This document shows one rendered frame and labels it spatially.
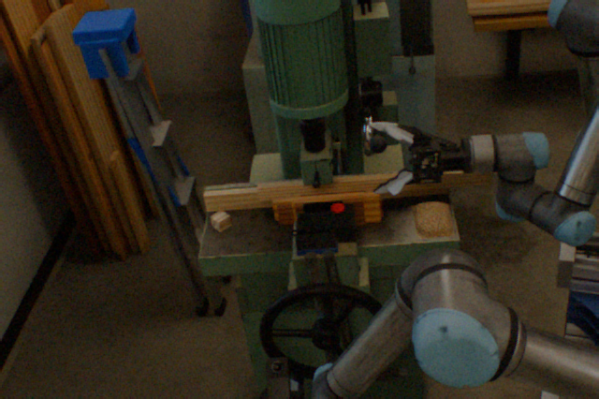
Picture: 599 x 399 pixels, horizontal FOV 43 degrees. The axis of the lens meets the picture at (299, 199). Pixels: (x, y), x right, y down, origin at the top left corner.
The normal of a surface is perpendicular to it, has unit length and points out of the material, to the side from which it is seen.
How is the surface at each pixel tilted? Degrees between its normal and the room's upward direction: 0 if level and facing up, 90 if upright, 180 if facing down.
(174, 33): 90
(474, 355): 86
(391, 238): 0
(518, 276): 0
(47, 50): 87
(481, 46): 90
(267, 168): 0
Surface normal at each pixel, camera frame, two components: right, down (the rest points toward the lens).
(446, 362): -0.22, 0.55
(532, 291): -0.11, -0.80
